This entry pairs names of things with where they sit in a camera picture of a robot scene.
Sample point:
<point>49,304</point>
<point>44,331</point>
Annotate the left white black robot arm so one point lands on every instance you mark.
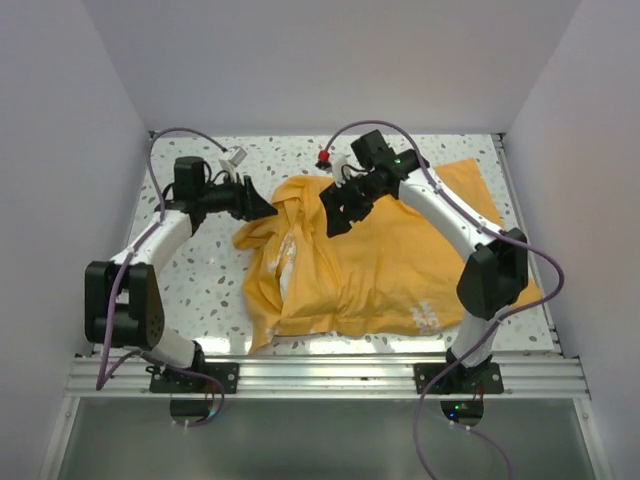
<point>122,300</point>

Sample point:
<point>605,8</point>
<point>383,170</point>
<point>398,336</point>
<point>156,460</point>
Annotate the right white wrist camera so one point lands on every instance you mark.
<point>334,164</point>

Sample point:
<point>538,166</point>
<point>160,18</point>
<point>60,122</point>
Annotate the orange pillowcase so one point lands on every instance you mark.
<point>392,273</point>

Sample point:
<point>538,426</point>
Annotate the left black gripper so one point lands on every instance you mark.
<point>248,204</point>

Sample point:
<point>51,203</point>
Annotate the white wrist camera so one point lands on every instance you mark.
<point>231,159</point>
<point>334,164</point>

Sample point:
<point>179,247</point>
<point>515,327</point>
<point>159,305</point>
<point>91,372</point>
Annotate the white pillow yellow edge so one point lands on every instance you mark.
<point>282,265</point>

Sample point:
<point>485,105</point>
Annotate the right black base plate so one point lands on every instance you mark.
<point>485,378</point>

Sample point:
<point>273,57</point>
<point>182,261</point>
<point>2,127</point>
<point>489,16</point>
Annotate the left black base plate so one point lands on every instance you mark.
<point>214,378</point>

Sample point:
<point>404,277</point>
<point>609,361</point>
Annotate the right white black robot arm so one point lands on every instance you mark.
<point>495,261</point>

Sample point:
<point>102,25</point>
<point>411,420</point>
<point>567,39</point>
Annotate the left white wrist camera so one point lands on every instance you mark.
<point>231,159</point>

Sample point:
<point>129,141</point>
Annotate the aluminium mounting rail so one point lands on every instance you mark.
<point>392,377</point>

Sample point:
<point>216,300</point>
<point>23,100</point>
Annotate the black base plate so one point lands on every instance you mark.
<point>214,378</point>
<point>485,378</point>

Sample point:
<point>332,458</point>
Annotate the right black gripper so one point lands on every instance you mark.
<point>335,198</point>

